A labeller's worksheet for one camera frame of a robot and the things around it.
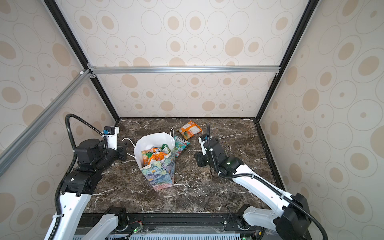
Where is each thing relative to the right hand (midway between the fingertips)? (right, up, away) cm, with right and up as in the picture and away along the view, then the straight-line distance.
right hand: (198, 154), depth 78 cm
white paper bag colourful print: (-19, -9, -5) cm, 21 cm away
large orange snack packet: (-28, -3, 0) cm, 28 cm away
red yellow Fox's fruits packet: (-21, -1, -2) cm, 21 cm away
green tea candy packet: (-19, +3, +9) cm, 21 cm away
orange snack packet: (-6, +13, +31) cm, 34 cm away
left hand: (-30, +8, -11) cm, 33 cm away
